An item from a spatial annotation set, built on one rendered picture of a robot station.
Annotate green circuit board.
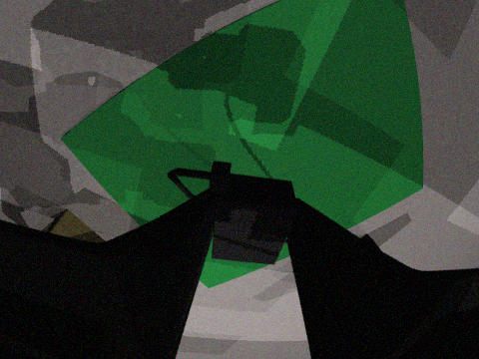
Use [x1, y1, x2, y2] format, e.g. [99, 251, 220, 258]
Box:
[61, 0, 423, 230]

